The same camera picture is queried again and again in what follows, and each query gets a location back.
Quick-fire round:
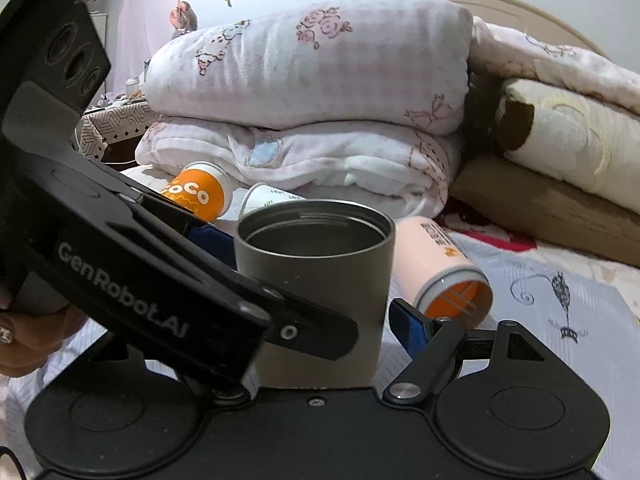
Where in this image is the beige headboard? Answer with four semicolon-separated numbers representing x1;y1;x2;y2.
367;0;612;61

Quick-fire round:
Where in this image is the orange paper cup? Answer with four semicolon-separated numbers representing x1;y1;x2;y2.
162;161;234;222

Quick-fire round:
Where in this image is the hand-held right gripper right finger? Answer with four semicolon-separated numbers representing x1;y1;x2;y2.
382;297;547;407

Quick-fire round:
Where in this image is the cream and brown rolled blanket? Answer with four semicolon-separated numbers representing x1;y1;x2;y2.
495;77;640;211

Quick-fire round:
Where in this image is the brown pillow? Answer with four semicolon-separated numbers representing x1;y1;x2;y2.
450;152;640;267

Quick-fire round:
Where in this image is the grey metal cup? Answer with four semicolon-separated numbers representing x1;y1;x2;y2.
234;199;397;391

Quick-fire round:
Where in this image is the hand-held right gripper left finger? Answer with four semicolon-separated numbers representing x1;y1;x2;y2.
175;360;257;405

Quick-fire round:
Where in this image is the pink cup with orange inside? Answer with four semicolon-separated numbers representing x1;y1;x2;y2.
395;216;494;329

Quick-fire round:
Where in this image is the hanging plush toy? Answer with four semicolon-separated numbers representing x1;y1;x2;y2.
169;1;199;37

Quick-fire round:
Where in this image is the table with patterned cloth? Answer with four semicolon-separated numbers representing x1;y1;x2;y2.
75;99;166;163

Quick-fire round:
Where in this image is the pink floral folded quilt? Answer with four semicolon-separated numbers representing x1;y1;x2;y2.
142;0;476;137

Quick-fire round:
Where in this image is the pale pink crumpled blanket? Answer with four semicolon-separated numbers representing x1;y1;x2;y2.
469;15;640;117

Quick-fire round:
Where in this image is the pink curtain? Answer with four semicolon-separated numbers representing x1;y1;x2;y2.
116;0;182;97

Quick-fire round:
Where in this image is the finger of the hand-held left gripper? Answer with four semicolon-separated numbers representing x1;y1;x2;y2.
120;187;359;362
182;222;238;272

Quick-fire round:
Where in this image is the white printed bed sheet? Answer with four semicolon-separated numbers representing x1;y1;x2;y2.
0;165;640;480

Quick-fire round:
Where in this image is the white paper cup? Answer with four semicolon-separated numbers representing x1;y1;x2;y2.
239;182;307;221

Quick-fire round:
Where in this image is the person's left hand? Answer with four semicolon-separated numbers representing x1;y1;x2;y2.
0;280;88;379

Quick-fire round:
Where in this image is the white folded blanket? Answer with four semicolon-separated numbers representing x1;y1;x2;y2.
135;115;464;219

